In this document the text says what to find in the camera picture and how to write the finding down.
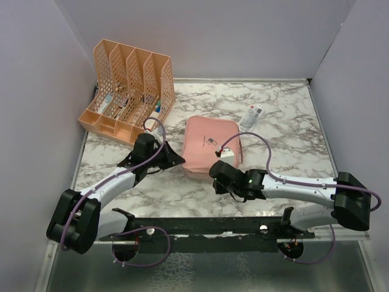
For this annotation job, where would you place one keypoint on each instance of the orange mesh file organizer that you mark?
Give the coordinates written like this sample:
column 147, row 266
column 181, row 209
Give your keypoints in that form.
column 141, row 82

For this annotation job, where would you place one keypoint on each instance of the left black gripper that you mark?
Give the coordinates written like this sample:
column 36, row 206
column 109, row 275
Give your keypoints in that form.
column 172, row 158

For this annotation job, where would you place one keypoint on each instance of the pink medicine kit case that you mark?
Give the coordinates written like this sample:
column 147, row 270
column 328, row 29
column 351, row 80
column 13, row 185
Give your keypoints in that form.
column 203, row 137

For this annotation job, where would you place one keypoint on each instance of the white tube in organizer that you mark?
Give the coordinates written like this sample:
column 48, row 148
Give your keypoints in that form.
column 106, row 101

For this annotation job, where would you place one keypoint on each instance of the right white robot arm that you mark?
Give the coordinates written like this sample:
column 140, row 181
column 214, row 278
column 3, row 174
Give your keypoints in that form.
column 341, row 200

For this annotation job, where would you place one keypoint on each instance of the long white packaged strip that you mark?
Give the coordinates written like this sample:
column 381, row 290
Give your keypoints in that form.
column 250, row 117

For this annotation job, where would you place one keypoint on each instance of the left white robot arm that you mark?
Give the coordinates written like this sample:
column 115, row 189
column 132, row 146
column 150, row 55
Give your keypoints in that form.
column 76, row 222

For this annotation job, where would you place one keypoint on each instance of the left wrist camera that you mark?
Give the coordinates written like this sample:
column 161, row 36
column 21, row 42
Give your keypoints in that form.
column 158, row 134

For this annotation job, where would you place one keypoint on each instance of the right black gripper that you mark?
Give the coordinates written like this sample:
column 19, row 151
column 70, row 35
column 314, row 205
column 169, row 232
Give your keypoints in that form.
column 218, row 189

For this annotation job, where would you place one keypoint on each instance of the white box in organizer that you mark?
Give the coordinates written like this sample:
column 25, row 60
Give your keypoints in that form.
column 150, row 123

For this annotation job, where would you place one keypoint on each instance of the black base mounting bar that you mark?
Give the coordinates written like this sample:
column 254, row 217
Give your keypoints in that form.
column 202, row 234

